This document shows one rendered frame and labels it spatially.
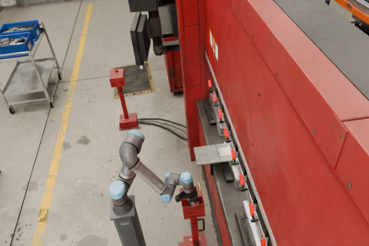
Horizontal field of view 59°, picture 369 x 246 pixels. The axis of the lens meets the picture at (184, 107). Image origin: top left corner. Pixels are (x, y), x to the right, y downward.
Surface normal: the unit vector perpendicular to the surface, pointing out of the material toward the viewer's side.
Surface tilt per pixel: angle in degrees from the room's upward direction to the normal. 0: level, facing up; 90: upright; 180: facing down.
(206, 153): 0
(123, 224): 90
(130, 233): 90
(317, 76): 0
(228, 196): 0
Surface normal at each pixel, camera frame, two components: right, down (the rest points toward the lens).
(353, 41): -0.07, -0.78
